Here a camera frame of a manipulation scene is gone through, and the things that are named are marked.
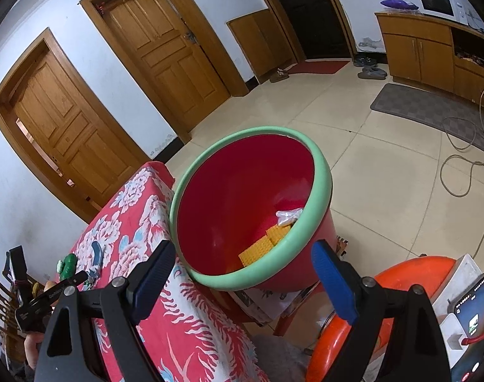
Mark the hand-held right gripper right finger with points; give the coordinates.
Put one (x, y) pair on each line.
(333, 282)

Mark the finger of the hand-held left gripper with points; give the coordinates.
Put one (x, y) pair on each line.
(66, 283)

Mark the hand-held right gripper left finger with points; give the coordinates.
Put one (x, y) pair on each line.
(152, 282)

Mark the yellow foam fruit net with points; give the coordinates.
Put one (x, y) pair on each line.
(257, 250)

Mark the red bin with green rim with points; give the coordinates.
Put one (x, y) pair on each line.
(234, 191)

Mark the person's left hand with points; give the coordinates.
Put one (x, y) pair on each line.
(34, 348)

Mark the apple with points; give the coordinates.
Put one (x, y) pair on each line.
(50, 285)

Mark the green flower-shaped container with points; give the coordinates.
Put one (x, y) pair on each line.
(68, 265)

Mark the wooden chair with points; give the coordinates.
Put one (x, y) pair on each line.
(1, 302)

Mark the red floral tablecloth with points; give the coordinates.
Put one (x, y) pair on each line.
(194, 326)

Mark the printed magazine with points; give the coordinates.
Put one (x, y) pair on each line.
(265, 300)

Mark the orange plastic stool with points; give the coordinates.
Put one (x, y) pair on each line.
(409, 266)

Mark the white box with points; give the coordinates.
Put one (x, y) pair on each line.
(461, 274)

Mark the white charger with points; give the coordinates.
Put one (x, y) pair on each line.
(453, 332)

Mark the black smartphone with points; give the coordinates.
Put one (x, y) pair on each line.
(471, 318)

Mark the grey floor mat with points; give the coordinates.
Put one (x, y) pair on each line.
(417, 107)

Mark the pair of grey slippers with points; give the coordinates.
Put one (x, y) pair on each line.
(372, 74)

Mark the pair of brown slippers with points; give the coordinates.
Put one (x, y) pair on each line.
(279, 75)

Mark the red doormat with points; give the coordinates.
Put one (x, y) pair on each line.
(319, 67)

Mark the pair of dark shoes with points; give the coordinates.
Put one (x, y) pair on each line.
(365, 62)

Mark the wooden door with red ornament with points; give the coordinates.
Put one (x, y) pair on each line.
(166, 47)

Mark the pair of pale sneakers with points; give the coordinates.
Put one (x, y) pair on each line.
(369, 42)

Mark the wooden cabinet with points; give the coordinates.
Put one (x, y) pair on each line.
(417, 51)

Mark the black entrance door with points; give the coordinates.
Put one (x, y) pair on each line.
(305, 8)

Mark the purple bag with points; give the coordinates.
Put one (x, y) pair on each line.
(399, 4)

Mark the white microwave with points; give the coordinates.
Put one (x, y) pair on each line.
(437, 4)

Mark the low wooden wall panel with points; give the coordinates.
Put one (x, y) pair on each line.
(261, 43)

